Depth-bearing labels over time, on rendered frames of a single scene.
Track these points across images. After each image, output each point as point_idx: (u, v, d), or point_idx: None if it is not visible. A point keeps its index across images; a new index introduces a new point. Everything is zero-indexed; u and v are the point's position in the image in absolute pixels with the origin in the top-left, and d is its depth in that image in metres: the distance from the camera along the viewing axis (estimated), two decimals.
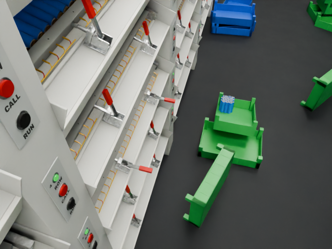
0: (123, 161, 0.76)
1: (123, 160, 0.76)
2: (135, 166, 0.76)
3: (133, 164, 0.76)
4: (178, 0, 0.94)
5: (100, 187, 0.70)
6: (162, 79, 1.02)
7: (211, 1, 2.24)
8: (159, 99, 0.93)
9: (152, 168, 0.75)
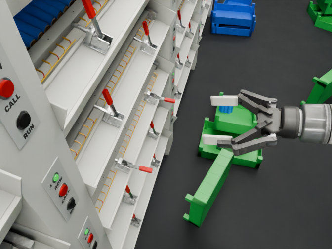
0: (123, 161, 0.76)
1: (123, 160, 0.76)
2: (135, 166, 0.76)
3: (133, 164, 0.76)
4: (178, 0, 0.94)
5: (100, 187, 0.70)
6: (162, 79, 1.02)
7: (211, 1, 2.24)
8: (159, 99, 0.93)
9: (152, 168, 0.75)
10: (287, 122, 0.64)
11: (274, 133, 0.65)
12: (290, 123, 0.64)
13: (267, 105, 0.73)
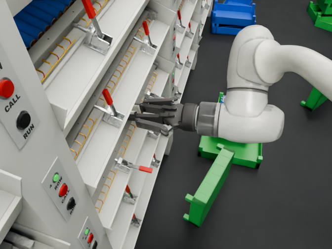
0: (123, 161, 0.76)
1: (123, 160, 0.76)
2: (135, 166, 0.76)
3: (133, 164, 0.76)
4: (178, 0, 0.94)
5: (100, 187, 0.70)
6: (162, 79, 1.02)
7: (211, 1, 2.24)
8: None
9: (152, 168, 0.75)
10: (185, 117, 0.73)
11: (172, 126, 0.75)
12: (186, 118, 0.73)
13: (171, 104, 0.82)
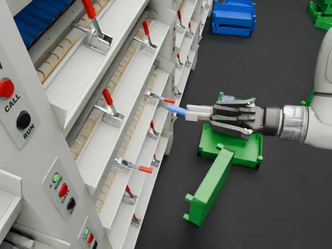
0: (123, 161, 0.76)
1: (123, 160, 0.76)
2: (135, 166, 0.76)
3: (133, 164, 0.76)
4: (178, 0, 0.94)
5: (100, 187, 0.70)
6: (162, 79, 1.02)
7: (211, 1, 2.24)
8: (159, 99, 0.93)
9: (152, 168, 0.75)
10: None
11: (255, 109, 0.76)
12: None
13: (242, 130, 0.71)
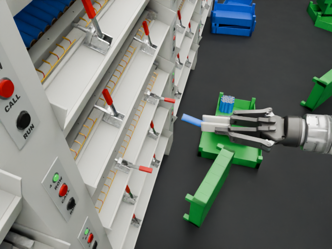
0: (123, 161, 0.76)
1: (123, 160, 0.76)
2: (135, 166, 0.76)
3: (133, 164, 0.76)
4: (178, 0, 0.94)
5: (100, 187, 0.70)
6: (162, 79, 1.02)
7: (211, 1, 2.24)
8: (159, 99, 0.93)
9: (152, 168, 0.75)
10: None
11: (273, 118, 0.73)
12: None
13: (263, 142, 0.68)
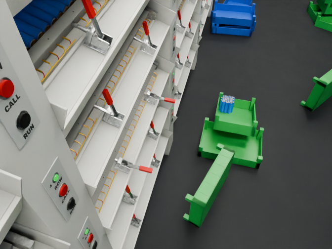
0: (123, 161, 0.76)
1: (123, 160, 0.76)
2: (135, 166, 0.76)
3: (133, 164, 0.76)
4: (178, 0, 0.94)
5: (100, 187, 0.70)
6: (162, 79, 1.02)
7: (211, 1, 2.24)
8: (159, 99, 0.93)
9: (152, 168, 0.75)
10: None
11: None
12: None
13: None
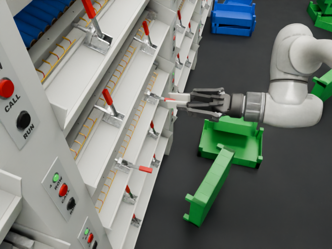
0: (123, 161, 0.76)
1: (123, 160, 0.76)
2: (135, 166, 0.76)
3: (133, 164, 0.76)
4: (178, 0, 0.94)
5: (100, 187, 0.70)
6: (162, 79, 1.02)
7: (211, 1, 2.24)
8: (159, 99, 0.93)
9: (152, 168, 0.75)
10: (233, 105, 0.84)
11: (221, 113, 0.85)
12: (235, 105, 0.84)
13: (217, 94, 0.92)
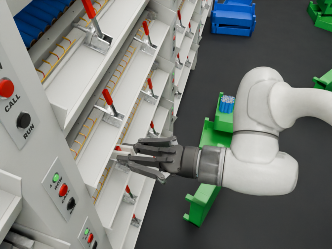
0: (117, 160, 0.76)
1: (116, 159, 0.76)
2: None
3: None
4: (178, 0, 0.94)
5: None
6: (162, 79, 1.02)
7: (211, 1, 2.24)
8: (151, 93, 0.91)
9: (116, 146, 0.72)
10: (185, 164, 0.65)
11: (170, 173, 0.66)
12: (186, 165, 0.64)
13: (168, 145, 0.73)
